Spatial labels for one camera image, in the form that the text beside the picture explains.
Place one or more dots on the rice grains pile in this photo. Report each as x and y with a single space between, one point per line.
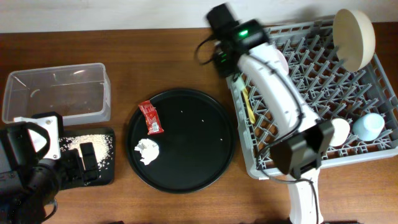
102 145

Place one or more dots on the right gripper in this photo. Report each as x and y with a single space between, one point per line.
221 71

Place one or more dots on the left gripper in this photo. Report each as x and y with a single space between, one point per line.
76 177

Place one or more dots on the cream shallow bowl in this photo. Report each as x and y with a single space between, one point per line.
354 36

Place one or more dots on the black rectangular tray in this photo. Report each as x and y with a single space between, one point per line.
106 175

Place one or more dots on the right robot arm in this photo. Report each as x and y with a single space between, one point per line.
295 156

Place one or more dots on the yellow plastic knife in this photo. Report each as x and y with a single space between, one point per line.
248 106

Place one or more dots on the grey dishwasher rack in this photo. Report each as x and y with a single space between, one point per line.
329 89

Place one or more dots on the red sauce packet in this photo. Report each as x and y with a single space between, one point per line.
151 117

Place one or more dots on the white cup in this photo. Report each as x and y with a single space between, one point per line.
342 129

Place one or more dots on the clear plastic bin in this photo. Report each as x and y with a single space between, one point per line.
81 94

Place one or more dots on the light green plastic knife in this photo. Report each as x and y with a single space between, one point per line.
240 84

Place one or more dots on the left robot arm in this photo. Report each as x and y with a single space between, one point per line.
29 181

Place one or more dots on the pink bowl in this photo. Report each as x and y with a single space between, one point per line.
283 61

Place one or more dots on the white napkin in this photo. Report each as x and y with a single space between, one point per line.
149 150

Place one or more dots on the round black serving tray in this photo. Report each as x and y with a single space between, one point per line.
195 148

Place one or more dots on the light blue cup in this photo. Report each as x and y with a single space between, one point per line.
369 127

